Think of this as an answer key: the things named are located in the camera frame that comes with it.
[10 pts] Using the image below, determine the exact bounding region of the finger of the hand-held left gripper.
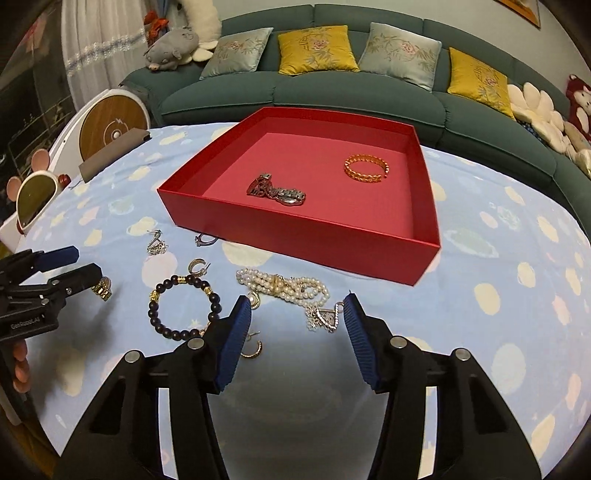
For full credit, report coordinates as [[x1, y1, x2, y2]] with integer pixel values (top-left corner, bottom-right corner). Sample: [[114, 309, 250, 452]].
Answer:
[[46, 263, 103, 308], [0, 246, 79, 283]]

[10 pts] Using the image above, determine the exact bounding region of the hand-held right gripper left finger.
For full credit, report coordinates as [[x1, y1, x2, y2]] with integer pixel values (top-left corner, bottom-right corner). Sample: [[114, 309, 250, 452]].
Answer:
[[54, 295, 252, 480]]

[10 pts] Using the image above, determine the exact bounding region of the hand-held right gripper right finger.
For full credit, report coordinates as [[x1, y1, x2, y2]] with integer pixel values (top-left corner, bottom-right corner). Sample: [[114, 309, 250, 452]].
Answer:
[[342, 291, 541, 480]]

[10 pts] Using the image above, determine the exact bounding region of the gold watch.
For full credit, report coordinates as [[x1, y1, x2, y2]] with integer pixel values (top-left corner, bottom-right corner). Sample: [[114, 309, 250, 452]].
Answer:
[[91, 276, 113, 302]]

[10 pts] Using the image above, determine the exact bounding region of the white pearl bracelet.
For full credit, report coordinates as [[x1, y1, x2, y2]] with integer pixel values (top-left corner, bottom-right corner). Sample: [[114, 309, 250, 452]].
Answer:
[[235, 269, 330, 308]]

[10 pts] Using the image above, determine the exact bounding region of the dark bead bracelet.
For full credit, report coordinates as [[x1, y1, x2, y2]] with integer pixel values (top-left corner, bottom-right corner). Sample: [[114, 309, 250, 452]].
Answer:
[[148, 274, 223, 342]]

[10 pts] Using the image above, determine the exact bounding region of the red shallow box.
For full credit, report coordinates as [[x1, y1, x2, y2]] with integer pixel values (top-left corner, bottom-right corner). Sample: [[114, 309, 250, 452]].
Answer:
[[157, 107, 441, 288]]

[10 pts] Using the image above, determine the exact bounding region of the person's left hand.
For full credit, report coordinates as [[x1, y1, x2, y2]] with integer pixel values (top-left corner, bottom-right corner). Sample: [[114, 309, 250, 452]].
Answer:
[[10, 340, 33, 394]]

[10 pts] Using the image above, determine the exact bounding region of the mirror with pink ears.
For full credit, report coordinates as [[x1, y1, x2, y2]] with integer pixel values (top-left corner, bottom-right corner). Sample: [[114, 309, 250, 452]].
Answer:
[[6, 171, 71, 232]]

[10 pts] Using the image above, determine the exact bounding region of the grey pouch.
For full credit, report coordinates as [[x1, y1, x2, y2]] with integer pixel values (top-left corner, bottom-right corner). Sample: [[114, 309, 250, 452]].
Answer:
[[79, 129, 153, 184]]

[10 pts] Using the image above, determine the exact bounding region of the white appliance with wooden disc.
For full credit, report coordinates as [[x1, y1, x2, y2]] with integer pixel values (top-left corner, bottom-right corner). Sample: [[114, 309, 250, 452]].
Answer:
[[46, 88, 151, 172]]

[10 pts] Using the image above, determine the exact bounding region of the blue printed tablecloth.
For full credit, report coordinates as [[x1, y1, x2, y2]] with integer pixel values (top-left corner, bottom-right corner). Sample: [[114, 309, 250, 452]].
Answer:
[[11, 122, 591, 480]]

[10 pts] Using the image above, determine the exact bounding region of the silver metal watch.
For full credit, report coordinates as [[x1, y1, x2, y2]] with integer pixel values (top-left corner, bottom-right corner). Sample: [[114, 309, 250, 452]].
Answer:
[[248, 172, 308, 208]]

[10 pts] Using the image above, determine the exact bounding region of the white sheer curtain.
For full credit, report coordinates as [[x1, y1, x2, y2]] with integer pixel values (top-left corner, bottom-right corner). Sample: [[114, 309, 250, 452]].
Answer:
[[61, 0, 151, 112]]

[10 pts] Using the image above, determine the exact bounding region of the grey plush pig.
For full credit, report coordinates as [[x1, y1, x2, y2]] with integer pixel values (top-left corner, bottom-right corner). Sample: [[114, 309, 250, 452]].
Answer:
[[144, 25, 200, 72]]

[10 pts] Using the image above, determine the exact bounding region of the green sofa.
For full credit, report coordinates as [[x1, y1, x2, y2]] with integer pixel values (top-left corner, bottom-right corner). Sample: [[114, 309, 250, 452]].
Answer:
[[121, 4, 591, 217]]

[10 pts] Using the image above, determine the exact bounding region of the red curtain ornament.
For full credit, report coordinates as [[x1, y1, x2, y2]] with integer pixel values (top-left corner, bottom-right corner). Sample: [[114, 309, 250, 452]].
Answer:
[[144, 10, 168, 38]]

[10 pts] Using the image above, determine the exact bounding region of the light blue embroidered cushion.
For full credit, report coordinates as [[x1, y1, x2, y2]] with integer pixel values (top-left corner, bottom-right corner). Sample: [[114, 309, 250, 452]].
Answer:
[[199, 28, 274, 80], [358, 22, 443, 93]]

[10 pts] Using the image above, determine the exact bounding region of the blue patterned cushion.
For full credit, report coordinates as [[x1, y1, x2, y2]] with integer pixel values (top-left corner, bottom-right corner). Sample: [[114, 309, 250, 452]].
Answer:
[[515, 117, 552, 145]]

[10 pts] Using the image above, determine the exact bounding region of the white long plush toy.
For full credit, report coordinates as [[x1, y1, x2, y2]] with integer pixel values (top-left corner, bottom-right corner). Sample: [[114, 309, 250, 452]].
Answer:
[[178, 0, 223, 63]]

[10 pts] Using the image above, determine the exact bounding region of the yellow embroidered cushion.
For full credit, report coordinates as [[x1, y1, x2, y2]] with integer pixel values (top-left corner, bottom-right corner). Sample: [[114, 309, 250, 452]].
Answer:
[[277, 25, 360, 76], [447, 47, 517, 121]]

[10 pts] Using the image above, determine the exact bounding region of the beige cushion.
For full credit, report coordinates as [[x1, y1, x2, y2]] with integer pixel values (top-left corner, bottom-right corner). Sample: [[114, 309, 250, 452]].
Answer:
[[564, 129, 591, 178]]

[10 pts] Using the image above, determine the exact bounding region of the cream flower cushion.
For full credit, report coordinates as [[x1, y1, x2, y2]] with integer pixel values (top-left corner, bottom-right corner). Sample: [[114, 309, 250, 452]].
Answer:
[[508, 82, 568, 153]]

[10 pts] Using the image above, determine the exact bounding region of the red monkey plush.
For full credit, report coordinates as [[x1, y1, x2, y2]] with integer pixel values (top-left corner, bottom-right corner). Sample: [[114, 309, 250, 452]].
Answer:
[[566, 74, 591, 136]]

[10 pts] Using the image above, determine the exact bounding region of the gold chain bracelet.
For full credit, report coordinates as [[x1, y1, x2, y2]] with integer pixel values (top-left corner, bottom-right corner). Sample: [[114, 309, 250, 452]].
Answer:
[[344, 154, 392, 184]]

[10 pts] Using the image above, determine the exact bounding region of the framed wall picture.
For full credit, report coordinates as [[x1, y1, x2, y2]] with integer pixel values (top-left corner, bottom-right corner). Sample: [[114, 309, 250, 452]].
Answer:
[[494, 0, 542, 29]]

